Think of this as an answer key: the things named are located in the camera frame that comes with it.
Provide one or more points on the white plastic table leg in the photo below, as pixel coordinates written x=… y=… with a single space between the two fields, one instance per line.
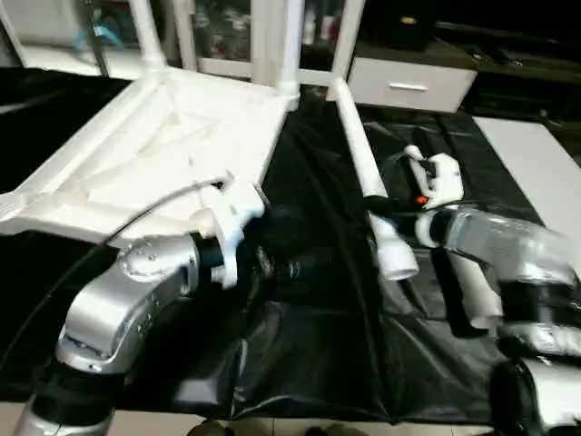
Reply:
x=363 y=163
x=148 y=36
x=479 y=291
x=289 y=45

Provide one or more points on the white plastic children's table top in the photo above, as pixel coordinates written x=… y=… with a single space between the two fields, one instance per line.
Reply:
x=154 y=145

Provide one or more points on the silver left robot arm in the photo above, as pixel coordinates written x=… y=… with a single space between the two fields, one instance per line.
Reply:
x=118 y=309

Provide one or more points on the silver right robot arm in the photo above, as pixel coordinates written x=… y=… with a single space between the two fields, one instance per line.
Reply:
x=517 y=250

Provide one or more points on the black plastic work mat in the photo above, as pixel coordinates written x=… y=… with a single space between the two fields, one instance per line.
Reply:
x=318 y=345

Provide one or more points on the white low drawer unit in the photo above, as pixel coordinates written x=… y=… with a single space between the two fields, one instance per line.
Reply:
x=408 y=86

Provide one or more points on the white side table board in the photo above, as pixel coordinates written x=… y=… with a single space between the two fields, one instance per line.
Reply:
x=536 y=173

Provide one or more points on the dark right robot foot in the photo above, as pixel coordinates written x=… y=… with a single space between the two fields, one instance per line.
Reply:
x=334 y=430

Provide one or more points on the dark robot foot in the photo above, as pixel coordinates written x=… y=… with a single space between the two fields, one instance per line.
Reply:
x=334 y=430
x=211 y=429

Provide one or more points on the dark left robot foot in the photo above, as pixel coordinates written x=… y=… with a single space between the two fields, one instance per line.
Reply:
x=211 y=429

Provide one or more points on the black box with yellow label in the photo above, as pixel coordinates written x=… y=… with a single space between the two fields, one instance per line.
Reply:
x=407 y=23

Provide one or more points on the white glass door cabinet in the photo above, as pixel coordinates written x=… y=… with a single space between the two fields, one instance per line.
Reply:
x=263 y=41

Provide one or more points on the teal plastic object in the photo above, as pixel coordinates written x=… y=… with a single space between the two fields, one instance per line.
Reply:
x=98 y=36

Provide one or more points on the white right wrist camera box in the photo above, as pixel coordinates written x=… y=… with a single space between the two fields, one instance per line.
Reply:
x=440 y=177

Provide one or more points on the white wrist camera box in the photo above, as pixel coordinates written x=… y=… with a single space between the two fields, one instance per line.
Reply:
x=440 y=177
x=231 y=213

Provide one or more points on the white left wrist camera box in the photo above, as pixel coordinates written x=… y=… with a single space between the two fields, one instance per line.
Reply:
x=231 y=213

